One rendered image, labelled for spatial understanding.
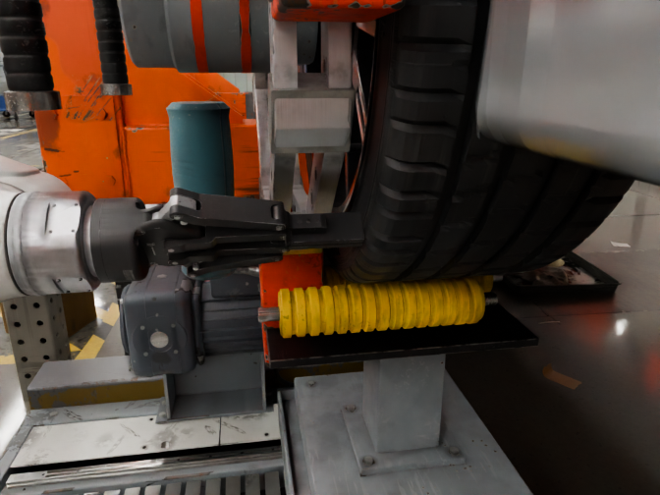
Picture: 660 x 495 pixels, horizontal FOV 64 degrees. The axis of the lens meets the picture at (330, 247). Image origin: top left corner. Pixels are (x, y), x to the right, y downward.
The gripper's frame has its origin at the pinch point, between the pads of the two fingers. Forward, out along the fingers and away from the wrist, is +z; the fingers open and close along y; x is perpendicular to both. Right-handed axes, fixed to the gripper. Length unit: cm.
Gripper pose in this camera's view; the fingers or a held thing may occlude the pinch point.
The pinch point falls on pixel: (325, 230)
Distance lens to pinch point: 50.1
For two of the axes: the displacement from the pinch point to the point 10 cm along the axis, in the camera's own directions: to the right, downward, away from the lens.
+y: 1.2, -4.5, -8.8
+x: -1.1, -8.9, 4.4
